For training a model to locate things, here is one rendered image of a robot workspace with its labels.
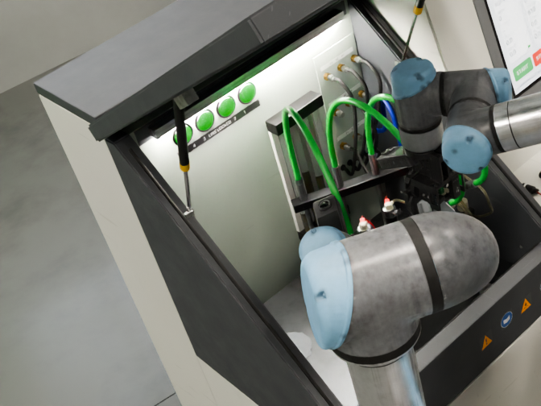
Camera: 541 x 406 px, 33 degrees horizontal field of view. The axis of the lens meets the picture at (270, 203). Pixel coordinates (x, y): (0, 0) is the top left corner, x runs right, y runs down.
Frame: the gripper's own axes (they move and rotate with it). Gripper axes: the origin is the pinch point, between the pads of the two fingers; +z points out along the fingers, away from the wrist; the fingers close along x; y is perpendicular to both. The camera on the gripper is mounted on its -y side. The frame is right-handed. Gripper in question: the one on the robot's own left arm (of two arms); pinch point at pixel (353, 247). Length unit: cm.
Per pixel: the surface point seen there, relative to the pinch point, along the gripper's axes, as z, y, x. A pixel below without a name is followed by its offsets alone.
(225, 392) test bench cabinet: 40, 15, -49
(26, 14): 295, -239, -169
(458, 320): 21.1, 20.4, 11.3
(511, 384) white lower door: 45, 38, 15
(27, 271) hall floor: 187, -70, -165
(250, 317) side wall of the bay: -3.1, 4.9, -23.6
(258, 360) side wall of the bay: 8.1, 12.6, -28.6
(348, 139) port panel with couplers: 45, -30, 3
